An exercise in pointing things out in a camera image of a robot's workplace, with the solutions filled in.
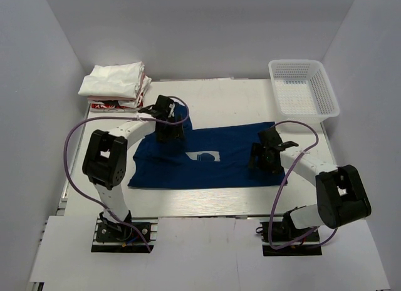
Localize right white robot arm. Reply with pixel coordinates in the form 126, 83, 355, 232
248, 128, 372, 242

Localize white plastic mesh basket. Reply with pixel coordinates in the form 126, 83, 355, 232
268, 59, 340, 123

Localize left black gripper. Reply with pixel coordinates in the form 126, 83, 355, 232
155, 113, 184, 144

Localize red white folded t-shirt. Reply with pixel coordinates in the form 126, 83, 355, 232
88, 75, 152, 111

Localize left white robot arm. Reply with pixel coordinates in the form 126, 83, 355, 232
82, 95, 189, 240

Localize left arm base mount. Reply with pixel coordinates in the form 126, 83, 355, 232
91, 212, 158, 253

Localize blue polo t-shirt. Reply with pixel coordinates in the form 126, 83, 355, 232
128, 120, 284, 190

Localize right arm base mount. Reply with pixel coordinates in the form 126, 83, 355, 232
255, 211, 322, 257

